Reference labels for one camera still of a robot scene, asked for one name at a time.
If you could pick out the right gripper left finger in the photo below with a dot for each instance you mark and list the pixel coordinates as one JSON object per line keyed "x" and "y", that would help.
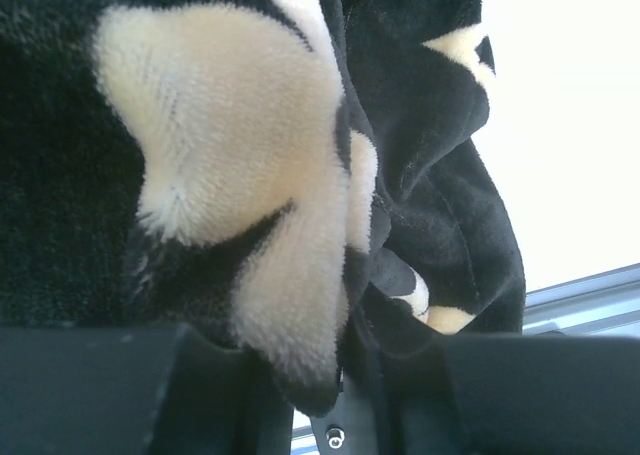
{"x": 135, "y": 391}

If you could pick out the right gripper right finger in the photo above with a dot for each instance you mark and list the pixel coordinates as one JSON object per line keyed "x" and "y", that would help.
{"x": 472, "y": 394}

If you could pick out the black floral plush pillowcase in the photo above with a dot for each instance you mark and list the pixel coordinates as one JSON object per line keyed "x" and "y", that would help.
{"x": 258, "y": 168}

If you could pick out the aluminium mounting rail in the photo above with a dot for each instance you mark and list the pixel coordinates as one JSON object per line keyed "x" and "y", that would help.
{"x": 605, "y": 304}

